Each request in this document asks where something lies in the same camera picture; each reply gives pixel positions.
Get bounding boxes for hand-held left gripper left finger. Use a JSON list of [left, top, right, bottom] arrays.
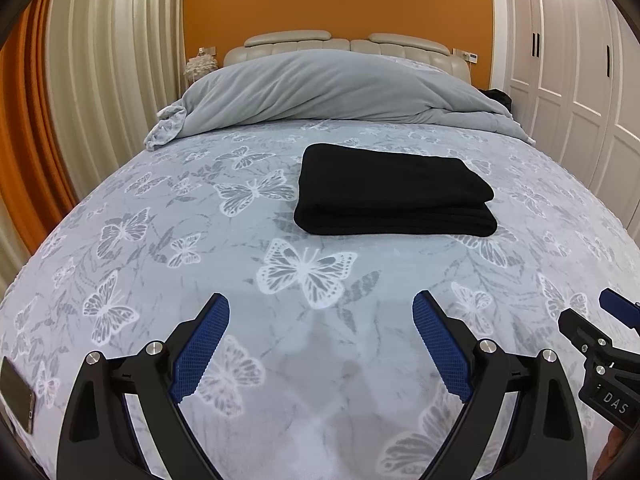
[[56, 292, 231, 480]]

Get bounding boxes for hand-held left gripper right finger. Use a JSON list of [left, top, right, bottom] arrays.
[[411, 290, 588, 480]]

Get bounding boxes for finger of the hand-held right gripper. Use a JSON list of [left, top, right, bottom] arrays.
[[599, 288, 640, 333], [558, 308, 640, 361]]

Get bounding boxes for black pants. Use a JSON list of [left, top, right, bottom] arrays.
[[293, 143, 498, 238]]

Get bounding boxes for person's right hand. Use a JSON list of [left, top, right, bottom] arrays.
[[591, 427, 626, 480]]

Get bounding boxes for butterfly print bed blanket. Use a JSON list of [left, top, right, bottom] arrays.
[[0, 119, 640, 480]]

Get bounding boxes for smartphone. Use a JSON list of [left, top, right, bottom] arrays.
[[0, 356, 37, 435]]

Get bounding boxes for dark bag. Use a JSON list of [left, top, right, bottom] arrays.
[[477, 88, 514, 113]]

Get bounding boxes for white wardrobe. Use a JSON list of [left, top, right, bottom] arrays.
[[492, 0, 640, 231]]

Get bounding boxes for orange curtain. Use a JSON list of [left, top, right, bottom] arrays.
[[0, 0, 81, 261]]

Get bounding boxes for white feather lamp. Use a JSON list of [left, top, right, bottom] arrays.
[[186, 55, 221, 86]]

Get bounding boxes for grey duvet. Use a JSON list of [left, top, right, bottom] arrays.
[[144, 51, 536, 152]]

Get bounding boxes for white curtain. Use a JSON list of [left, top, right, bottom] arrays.
[[0, 0, 188, 291]]

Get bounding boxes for beige padded headboard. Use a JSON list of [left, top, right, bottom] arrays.
[[223, 30, 473, 86]]

